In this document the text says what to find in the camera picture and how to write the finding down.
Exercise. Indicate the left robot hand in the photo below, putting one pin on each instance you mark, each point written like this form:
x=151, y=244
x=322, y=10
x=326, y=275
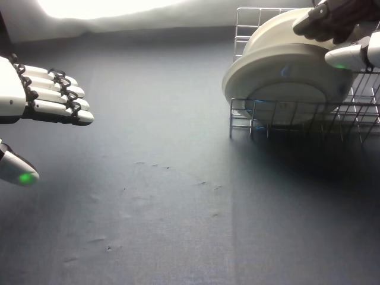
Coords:
x=341, y=20

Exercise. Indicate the white round plate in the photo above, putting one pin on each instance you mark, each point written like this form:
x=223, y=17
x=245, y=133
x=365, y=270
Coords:
x=276, y=26
x=285, y=71

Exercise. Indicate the grey tablecloth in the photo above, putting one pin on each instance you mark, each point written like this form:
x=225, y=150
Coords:
x=148, y=207

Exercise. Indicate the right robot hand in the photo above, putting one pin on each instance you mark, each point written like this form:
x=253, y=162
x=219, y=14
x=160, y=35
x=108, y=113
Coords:
x=12, y=89

